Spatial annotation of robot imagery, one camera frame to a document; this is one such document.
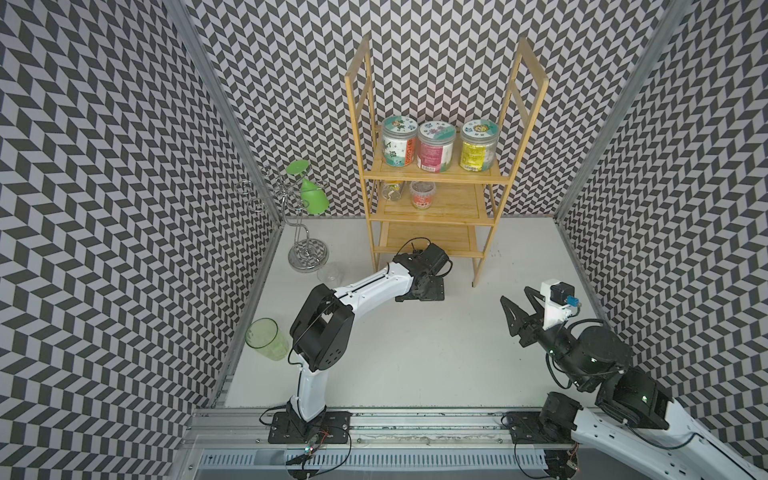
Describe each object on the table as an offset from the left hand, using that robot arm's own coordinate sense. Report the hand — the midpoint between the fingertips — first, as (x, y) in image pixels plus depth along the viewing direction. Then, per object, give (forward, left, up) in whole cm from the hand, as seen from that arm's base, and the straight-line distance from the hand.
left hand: (422, 295), depth 89 cm
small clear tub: (+16, +9, +27) cm, 32 cm away
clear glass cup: (+11, +30, -5) cm, 33 cm away
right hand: (-13, -18, +21) cm, 31 cm away
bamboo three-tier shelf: (+12, -2, +23) cm, 26 cm away
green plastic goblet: (+30, +36, +12) cm, 48 cm away
